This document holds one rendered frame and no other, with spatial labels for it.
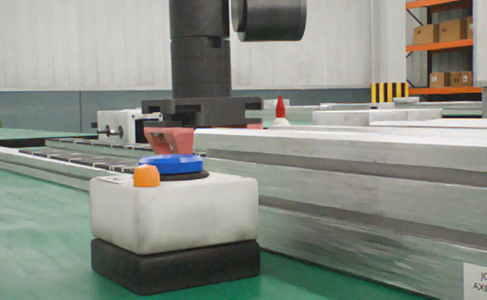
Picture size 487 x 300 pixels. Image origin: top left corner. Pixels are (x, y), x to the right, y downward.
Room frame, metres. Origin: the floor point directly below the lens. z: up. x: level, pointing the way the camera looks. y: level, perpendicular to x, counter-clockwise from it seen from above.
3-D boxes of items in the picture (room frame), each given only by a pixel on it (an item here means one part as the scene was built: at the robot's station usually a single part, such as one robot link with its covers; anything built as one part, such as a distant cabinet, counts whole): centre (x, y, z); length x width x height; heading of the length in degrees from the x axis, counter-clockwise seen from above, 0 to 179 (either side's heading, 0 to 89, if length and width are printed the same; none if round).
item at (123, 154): (1.29, 0.20, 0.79); 0.96 x 0.04 x 0.03; 32
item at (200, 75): (0.68, 0.04, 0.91); 0.10 x 0.07 x 0.07; 122
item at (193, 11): (0.69, 0.03, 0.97); 0.07 x 0.06 x 0.07; 102
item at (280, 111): (1.24, -0.06, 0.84); 0.04 x 0.04 x 0.12
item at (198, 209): (0.45, 0.04, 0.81); 0.10 x 0.08 x 0.06; 122
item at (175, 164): (0.44, 0.05, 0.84); 0.04 x 0.04 x 0.02
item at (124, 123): (1.61, 0.25, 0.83); 0.11 x 0.10 x 0.10; 121
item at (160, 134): (0.68, 0.05, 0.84); 0.07 x 0.07 x 0.09; 32
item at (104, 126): (1.72, 0.30, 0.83); 0.11 x 0.10 x 0.10; 124
